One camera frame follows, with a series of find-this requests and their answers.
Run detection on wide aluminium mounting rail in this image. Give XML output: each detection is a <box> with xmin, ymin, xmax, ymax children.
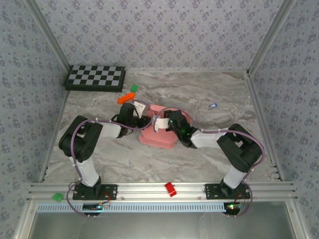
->
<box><xmin>26</xmin><ymin>182</ymin><xmax>299</xmax><ymax>202</ymax></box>

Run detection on aluminium frame rail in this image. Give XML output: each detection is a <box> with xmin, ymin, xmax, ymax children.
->
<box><xmin>126</xmin><ymin>69</ymin><xmax>247</xmax><ymax>74</ymax></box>
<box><xmin>244</xmin><ymin>71</ymin><xmax>286</xmax><ymax>182</ymax></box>
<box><xmin>38</xmin><ymin>91</ymin><xmax>70</xmax><ymax>184</ymax></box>

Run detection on small circuit board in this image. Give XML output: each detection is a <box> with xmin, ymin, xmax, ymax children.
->
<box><xmin>223</xmin><ymin>202</ymin><xmax>242</xmax><ymax>215</ymax></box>
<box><xmin>82</xmin><ymin>203</ymin><xmax>104</xmax><ymax>212</ymax></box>

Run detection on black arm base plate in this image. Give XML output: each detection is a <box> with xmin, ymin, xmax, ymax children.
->
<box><xmin>204</xmin><ymin>183</ymin><xmax>251</xmax><ymax>201</ymax></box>
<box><xmin>72</xmin><ymin>183</ymin><xmax>118</xmax><ymax>201</ymax></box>

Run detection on orange toy block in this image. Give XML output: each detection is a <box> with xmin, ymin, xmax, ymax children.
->
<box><xmin>117</xmin><ymin>92</ymin><xmax>137</xmax><ymax>105</ymax></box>

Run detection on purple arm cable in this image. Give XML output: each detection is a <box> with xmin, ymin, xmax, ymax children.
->
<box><xmin>149</xmin><ymin>107</ymin><xmax>267</xmax><ymax>218</ymax></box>
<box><xmin>66</xmin><ymin>109</ymin><xmax>154</xmax><ymax>219</ymax></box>

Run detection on red toy block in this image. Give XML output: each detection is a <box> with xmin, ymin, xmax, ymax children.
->
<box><xmin>164</xmin><ymin>182</ymin><xmax>177</xmax><ymax>198</ymax></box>

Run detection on light blue slotted cable duct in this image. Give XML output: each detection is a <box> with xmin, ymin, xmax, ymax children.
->
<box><xmin>36</xmin><ymin>202</ymin><xmax>226</xmax><ymax>214</ymax></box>

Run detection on aluminium frame post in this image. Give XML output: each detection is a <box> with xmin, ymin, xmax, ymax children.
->
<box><xmin>246</xmin><ymin>0</ymin><xmax>298</xmax><ymax>74</ymax></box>
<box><xmin>24</xmin><ymin>0</ymin><xmax>73</xmax><ymax>73</ymax></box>

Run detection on black white checkerboard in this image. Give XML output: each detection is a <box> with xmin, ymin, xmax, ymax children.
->
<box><xmin>64</xmin><ymin>65</ymin><xmax>127</xmax><ymax>93</ymax></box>

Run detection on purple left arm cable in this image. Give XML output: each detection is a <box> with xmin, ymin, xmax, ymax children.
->
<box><xmin>66</xmin><ymin>109</ymin><xmax>154</xmax><ymax>219</ymax></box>

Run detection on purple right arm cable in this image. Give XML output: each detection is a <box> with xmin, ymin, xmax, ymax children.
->
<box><xmin>149</xmin><ymin>107</ymin><xmax>267</xmax><ymax>218</ymax></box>

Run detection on pink paper box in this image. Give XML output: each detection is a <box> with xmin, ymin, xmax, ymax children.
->
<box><xmin>139</xmin><ymin>104</ymin><xmax>187</xmax><ymax>149</ymax></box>

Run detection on grey metal panel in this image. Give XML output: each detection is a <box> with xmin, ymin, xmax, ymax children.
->
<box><xmin>32</xmin><ymin>211</ymin><xmax>297</xmax><ymax>239</ymax></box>

